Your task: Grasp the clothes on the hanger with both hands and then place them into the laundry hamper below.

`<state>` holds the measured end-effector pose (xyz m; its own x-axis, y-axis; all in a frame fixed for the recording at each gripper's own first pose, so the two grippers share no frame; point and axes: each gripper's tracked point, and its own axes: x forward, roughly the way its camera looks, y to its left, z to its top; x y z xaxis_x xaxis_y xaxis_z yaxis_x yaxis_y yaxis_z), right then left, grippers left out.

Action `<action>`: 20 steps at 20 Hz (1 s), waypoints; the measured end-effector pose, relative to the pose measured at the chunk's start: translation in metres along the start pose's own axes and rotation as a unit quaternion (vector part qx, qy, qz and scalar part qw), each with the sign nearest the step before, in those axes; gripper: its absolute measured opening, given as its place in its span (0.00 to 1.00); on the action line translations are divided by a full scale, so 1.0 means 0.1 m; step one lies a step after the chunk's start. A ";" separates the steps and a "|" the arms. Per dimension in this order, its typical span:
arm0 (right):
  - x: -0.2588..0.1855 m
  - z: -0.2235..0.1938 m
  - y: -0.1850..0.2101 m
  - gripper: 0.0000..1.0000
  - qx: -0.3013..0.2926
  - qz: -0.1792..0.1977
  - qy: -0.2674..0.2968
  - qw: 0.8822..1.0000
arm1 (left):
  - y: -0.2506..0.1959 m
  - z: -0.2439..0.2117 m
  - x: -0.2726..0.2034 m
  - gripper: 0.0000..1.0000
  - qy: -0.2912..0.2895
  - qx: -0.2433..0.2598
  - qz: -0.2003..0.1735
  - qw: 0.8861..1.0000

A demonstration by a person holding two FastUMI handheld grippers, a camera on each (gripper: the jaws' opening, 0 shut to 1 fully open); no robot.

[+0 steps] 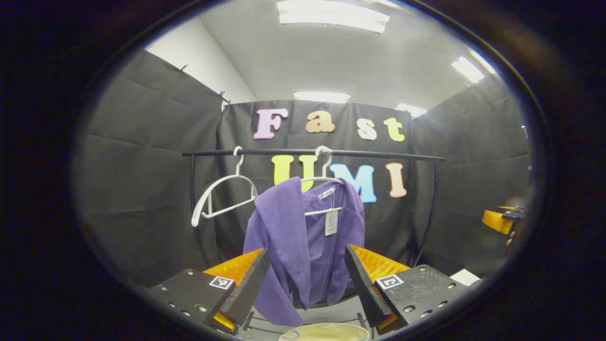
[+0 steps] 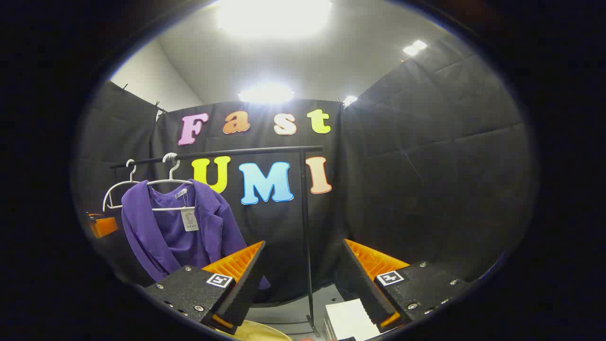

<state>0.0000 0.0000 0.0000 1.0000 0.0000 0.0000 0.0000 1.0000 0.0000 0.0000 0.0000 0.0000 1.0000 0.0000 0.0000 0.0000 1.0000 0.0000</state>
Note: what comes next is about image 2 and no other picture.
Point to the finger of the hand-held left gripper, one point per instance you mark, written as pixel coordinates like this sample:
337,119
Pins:
102,226

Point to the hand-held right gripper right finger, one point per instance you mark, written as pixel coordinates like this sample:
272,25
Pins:
360,289

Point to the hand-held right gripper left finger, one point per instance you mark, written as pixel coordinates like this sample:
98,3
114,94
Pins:
246,289

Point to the purple ribbed shirt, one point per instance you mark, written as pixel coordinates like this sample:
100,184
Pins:
142,222

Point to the beige laundry hamper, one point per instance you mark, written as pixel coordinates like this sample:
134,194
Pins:
260,332

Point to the white plastic hanger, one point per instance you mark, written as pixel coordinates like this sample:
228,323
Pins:
166,182
118,185

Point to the black clothes rack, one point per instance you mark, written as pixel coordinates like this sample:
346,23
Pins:
305,227

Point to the black backdrop cloth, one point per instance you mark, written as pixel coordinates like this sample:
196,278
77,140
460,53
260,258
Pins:
426,166

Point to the small ceiling light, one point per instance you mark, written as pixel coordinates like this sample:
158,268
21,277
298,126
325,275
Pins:
350,100
414,48

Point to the large ceiling light panel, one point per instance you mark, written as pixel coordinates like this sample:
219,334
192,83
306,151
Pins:
274,16

